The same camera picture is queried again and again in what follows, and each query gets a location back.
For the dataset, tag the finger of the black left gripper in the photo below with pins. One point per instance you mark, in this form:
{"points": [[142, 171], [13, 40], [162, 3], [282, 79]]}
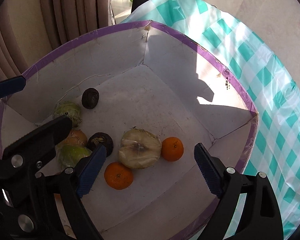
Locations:
{"points": [[11, 86], [38, 147]]}

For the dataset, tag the small mandarin orange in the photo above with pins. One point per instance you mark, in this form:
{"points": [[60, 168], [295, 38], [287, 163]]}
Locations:
{"points": [[118, 176]]}

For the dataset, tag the wrapped yellow-green fruit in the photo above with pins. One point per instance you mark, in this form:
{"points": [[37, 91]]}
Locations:
{"points": [[75, 138]]}

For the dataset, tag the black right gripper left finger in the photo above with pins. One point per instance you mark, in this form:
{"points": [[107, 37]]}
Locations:
{"points": [[72, 184]]}

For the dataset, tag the brown drape curtain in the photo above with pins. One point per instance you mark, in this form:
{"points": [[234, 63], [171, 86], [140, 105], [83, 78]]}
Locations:
{"points": [[30, 29]]}

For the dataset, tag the white box purple trim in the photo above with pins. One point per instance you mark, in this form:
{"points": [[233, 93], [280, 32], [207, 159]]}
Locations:
{"points": [[152, 77]]}

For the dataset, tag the dark brown fruit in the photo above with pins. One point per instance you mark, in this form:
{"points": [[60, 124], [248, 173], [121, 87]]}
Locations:
{"points": [[90, 98], [100, 139]]}

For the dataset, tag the teal checkered tablecloth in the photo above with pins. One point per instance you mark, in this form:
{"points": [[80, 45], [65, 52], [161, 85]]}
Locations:
{"points": [[264, 79]]}

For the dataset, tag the half apple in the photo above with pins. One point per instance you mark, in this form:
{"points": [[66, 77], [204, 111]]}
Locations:
{"points": [[139, 149]]}

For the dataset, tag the green fruit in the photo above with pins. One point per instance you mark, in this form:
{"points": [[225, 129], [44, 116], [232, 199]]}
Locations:
{"points": [[69, 109], [70, 155]]}

